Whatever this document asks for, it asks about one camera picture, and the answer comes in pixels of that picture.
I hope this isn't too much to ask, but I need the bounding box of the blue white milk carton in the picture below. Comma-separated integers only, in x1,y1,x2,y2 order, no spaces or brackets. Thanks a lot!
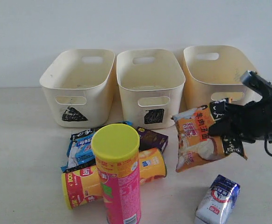
194,175,240,224

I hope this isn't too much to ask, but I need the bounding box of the pink chips can yellow lid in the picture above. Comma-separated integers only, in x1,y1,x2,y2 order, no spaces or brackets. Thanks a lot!
91,123,141,224

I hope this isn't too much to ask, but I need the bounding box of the cream bin circle mark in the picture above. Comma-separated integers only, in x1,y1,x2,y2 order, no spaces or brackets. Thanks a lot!
182,45,256,109

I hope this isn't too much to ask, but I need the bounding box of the blue instant noodle packet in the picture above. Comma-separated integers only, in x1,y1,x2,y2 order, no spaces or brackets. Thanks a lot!
61,121,140,173

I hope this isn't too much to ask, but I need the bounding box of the cream bin square mark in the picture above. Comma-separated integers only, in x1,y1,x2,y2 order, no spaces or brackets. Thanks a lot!
116,49,186,129

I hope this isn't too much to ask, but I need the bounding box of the cream bin triangle mark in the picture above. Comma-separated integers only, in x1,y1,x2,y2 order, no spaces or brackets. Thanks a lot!
39,49,116,127

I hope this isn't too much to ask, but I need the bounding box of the orange instant noodle packet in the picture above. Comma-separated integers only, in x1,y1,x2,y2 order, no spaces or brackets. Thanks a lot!
172,104,247,173

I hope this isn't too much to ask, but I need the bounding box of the purple small box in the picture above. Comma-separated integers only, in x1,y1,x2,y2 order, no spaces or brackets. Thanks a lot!
136,127,169,154

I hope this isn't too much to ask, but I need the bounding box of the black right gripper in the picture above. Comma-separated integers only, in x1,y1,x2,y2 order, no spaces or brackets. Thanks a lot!
208,98,272,143

